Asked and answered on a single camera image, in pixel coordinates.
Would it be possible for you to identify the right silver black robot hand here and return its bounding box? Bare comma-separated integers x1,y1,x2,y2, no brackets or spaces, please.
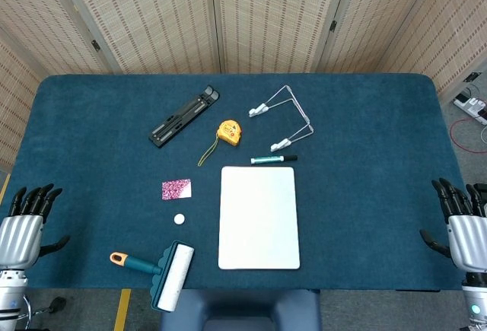
419,177,487,273

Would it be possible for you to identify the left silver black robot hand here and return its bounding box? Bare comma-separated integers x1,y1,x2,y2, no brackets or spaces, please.
0,183,72,271

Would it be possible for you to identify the pink glitter card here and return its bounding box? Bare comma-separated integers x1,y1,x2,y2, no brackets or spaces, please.
161,179,193,201

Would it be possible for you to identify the white rectangular board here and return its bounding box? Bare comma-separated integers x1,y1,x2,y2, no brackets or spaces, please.
218,166,301,271

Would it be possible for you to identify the blue felt table cover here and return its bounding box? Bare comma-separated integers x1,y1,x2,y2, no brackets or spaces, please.
0,73,479,293

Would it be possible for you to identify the yellow floor tape strip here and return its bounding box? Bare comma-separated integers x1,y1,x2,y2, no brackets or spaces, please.
113,288,132,331

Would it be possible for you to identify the white power strip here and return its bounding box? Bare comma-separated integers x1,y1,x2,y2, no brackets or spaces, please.
452,93,487,126

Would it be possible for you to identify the black folding stand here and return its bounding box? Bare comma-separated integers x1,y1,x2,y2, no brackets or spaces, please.
148,85,221,149

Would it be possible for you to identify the green whiteboard marker black cap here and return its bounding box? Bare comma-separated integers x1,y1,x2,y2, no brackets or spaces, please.
250,154,298,165

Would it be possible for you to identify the blue padded seat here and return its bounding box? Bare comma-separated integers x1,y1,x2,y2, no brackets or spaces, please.
159,288,323,331

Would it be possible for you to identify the yellow tape measure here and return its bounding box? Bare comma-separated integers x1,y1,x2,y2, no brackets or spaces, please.
196,119,244,167

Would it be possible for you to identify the bamboo folding screen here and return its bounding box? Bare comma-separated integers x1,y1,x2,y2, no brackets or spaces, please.
0,0,487,172

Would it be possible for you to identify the red cable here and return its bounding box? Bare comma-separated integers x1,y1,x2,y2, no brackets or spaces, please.
449,118,487,154

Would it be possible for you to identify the teal lint roller orange handle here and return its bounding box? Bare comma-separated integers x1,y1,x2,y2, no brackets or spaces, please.
110,240,196,313

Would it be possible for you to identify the white wire stand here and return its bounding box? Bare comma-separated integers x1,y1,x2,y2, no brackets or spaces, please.
248,84,315,152

